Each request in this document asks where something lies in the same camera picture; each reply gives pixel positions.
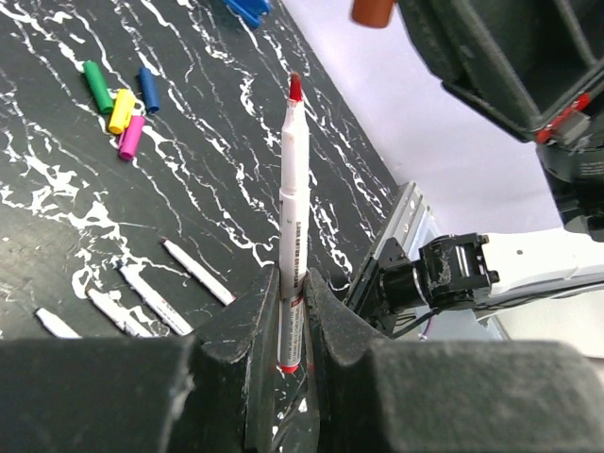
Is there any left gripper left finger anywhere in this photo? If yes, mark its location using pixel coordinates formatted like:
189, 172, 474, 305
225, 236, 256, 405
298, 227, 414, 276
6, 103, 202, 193
1, 266, 278, 452

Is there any pink marker pen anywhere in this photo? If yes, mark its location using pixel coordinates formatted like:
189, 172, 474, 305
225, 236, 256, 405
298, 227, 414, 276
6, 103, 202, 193
161, 238, 236, 306

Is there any green marker pen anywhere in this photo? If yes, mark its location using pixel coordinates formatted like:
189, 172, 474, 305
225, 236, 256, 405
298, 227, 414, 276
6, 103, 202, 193
34, 308, 80, 339

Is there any yellow pen cap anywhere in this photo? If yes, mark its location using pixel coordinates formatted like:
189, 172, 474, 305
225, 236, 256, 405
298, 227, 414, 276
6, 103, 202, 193
108, 89, 136, 135

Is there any blue marker pen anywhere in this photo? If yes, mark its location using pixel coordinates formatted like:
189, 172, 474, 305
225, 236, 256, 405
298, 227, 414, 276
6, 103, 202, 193
118, 265, 193, 336

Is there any brown pen cap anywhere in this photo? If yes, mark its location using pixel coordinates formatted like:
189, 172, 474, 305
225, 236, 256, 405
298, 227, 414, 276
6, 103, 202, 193
350, 0, 394, 28

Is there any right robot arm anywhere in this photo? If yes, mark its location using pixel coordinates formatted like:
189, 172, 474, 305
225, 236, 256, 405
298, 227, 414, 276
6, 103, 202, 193
345, 1, 603, 338

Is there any blue plastic clip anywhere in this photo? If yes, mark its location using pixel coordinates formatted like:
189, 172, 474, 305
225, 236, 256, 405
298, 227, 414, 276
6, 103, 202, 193
223, 0, 272, 29

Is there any blue pen cap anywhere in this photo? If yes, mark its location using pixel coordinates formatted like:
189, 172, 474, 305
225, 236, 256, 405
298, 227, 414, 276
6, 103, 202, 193
138, 66, 159, 113

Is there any pink pen cap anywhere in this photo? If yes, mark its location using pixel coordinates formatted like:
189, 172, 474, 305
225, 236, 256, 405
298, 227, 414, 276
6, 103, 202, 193
118, 115, 145, 160

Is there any yellow marker pen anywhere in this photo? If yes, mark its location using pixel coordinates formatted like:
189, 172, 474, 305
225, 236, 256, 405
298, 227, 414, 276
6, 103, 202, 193
86, 289, 153, 338

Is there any green pen cap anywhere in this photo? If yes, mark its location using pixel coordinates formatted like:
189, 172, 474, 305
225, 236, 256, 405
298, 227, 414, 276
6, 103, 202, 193
83, 60, 113, 114

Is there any red marker pen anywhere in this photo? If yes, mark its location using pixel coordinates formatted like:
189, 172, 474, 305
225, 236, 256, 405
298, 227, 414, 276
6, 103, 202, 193
277, 73, 310, 374

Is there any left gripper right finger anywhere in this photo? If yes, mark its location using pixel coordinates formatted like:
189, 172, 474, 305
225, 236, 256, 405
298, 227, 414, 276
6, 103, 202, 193
304, 270, 603, 452

